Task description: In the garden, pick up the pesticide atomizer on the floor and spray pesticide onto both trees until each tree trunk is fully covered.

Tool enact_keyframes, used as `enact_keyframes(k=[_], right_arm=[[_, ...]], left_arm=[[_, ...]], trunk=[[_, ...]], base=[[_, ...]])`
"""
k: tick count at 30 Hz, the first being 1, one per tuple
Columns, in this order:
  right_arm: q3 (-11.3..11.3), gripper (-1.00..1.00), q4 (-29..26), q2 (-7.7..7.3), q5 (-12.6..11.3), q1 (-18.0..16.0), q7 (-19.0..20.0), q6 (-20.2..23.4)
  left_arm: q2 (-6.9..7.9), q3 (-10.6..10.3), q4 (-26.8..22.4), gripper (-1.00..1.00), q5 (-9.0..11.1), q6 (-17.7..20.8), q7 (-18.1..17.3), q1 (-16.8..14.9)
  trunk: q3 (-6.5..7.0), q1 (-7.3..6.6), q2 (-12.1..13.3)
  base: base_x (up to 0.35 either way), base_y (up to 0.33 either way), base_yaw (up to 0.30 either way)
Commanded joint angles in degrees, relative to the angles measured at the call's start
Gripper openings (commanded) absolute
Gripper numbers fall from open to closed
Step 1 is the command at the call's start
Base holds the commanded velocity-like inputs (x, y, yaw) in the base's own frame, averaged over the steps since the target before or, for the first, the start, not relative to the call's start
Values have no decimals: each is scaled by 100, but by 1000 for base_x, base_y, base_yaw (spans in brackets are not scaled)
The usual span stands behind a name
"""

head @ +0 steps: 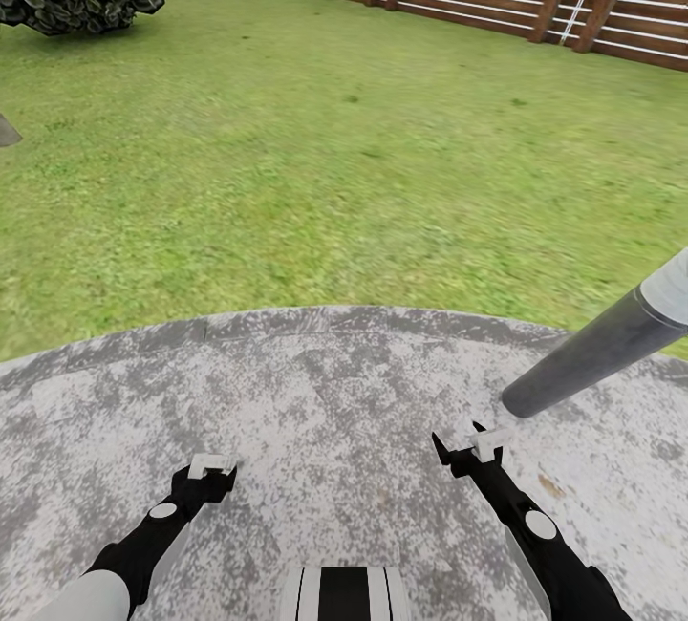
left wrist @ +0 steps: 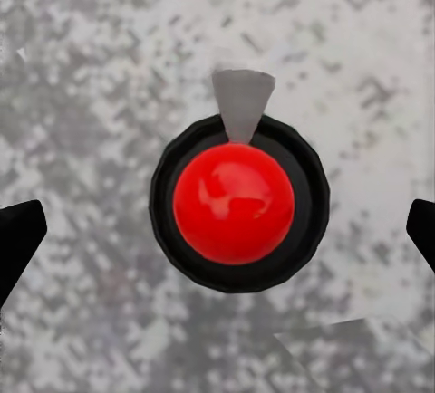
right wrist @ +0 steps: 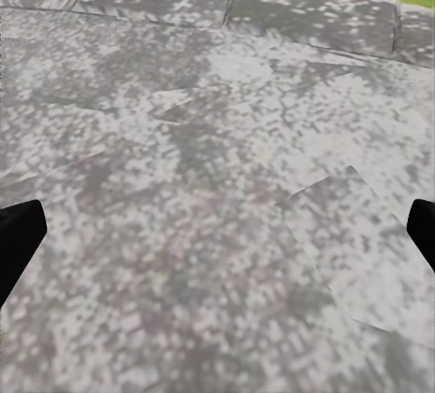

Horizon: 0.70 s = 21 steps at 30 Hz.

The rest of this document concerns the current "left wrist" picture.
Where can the pesticide atomizer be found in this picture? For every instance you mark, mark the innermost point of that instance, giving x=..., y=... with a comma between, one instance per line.
x=239, y=201

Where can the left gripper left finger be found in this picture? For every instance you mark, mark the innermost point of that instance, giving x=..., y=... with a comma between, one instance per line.
x=22, y=229

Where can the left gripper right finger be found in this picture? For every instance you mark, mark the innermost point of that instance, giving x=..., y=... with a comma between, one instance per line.
x=421, y=228

